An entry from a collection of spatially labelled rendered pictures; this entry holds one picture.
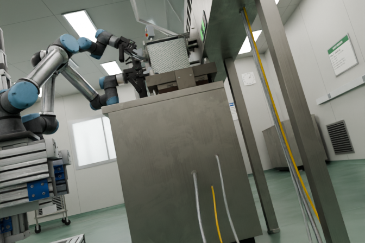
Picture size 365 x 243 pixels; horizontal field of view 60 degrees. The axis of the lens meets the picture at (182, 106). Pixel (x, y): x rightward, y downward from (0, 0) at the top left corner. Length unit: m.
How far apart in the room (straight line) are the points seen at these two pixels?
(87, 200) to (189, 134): 6.27
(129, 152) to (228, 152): 0.50
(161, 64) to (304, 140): 1.10
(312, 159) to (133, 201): 0.89
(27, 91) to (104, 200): 6.22
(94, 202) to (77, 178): 0.68
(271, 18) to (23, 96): 1.12
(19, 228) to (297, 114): 1.45
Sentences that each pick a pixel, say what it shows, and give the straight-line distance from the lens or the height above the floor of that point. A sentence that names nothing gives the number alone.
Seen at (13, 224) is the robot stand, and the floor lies 0.41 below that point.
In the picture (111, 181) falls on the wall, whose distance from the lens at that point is 7.64.
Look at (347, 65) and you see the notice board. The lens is 5.09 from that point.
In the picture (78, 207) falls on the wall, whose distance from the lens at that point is 7.86.
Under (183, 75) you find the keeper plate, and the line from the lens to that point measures 1.76.
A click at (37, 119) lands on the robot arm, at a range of 2.22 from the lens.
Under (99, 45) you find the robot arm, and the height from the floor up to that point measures 1.38.
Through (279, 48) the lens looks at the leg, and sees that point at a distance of 1.27.
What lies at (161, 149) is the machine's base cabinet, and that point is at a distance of 1.65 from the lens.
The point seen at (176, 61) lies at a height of 1.15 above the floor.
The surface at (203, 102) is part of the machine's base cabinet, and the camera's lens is 1.68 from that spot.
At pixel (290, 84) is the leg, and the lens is 1.24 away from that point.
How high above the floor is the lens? 0.49
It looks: 11 degrees up
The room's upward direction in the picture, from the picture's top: 13 degrees counter-clockwise
